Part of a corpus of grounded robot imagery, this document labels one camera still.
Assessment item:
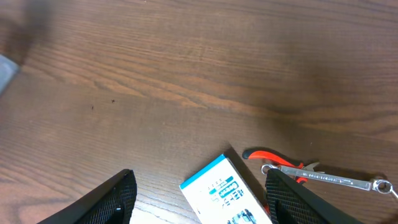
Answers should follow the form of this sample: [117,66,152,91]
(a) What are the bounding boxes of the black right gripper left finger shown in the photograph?
[41,169,137,224]

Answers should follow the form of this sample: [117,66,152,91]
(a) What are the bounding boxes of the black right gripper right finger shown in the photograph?
[266,169,360,224]

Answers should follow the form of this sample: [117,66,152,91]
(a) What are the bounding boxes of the clear plastic container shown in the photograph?
[0,55,20,93]

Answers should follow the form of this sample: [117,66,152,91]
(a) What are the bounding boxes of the white blue product box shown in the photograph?
[180,154,272,224]

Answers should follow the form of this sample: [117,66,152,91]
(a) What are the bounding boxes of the red handled pliers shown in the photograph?
[242,147,330,189]

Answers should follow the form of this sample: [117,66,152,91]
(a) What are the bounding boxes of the silver ring wrench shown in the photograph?
[261,164,393,194]

